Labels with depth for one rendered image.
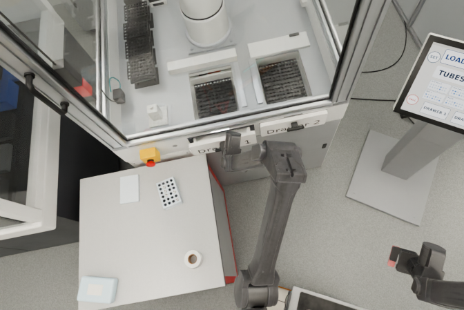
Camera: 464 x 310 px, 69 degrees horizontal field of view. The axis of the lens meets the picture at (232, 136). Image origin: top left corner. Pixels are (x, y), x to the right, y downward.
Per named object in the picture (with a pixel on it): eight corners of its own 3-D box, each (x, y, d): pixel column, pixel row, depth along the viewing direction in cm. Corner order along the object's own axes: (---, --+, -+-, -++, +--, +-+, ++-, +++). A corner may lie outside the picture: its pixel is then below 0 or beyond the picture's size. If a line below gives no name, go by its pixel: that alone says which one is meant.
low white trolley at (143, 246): (242, 282, 205) (225, 286, 136) (143, 301, 208) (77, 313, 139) (227, 190, 229) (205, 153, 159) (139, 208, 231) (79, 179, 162)
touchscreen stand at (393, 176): (418, 226, 206) (535, 185, 112) (344, 197, 218) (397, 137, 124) (438, 155, 221) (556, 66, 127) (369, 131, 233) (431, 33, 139)
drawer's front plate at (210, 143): (257, 143, 152) (255, 133, 141) (194, 155, 153) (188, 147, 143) (256, 139, 152) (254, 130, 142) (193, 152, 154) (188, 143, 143)
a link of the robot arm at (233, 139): (222, 169, 117) (246, 170, 120) (227, 137, 115) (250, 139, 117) (216, 159, 129) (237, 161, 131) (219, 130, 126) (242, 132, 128)
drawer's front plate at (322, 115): (324, 123, 151) (328, 112, 141) (261, 137, 152) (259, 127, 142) (323, 120, 152) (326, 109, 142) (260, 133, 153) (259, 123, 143)
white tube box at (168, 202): (183, 203, 151) (181, 201, 147) (166, 210, 151) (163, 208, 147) (175, 178, 156) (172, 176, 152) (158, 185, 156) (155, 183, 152)
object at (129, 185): (139, 201, 154) (138, 201, 152) (121, 204, 154) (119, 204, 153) (139, 175, 159) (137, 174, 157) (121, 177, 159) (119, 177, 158)
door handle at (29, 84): (70, 118, 105) (30, 86, 87) (62, 119, 105) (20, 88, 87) (70, 104, 107) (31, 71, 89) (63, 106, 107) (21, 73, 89)
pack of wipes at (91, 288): (119, 277, 142) (114, 278, 138) (114, 303, 138) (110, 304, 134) (85, 275, 144) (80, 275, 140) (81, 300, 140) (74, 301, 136)
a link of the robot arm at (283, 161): (275, 160, 71) (317, 163, 74) (257, 136, 84) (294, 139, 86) (238, 315, 87) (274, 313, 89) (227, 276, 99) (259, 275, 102)
